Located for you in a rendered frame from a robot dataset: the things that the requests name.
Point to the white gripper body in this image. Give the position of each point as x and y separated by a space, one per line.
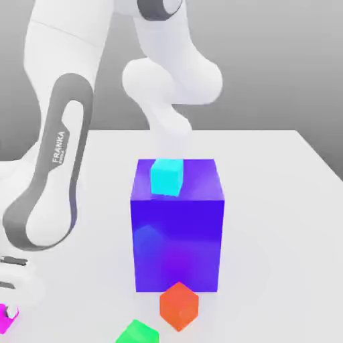
18 292

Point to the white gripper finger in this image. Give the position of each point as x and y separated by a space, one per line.
11 311

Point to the small magenta cube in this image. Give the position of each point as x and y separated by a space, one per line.
3 320

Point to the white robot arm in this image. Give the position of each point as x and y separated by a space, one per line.
64 67

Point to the small green cube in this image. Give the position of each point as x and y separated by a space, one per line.
136 333

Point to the small orange cube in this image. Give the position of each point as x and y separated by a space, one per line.
178 308

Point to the small cyan cube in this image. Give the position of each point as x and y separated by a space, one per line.
166 178

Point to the large purple box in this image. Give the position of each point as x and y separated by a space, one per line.
176 241

